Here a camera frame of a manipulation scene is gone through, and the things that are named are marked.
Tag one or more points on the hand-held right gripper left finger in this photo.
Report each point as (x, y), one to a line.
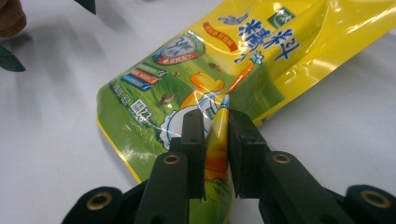
(169, 186)

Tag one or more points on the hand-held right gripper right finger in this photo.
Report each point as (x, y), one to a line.
(280, 186)

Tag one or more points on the yellow green spouted pouch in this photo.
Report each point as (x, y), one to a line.
(280, 77)

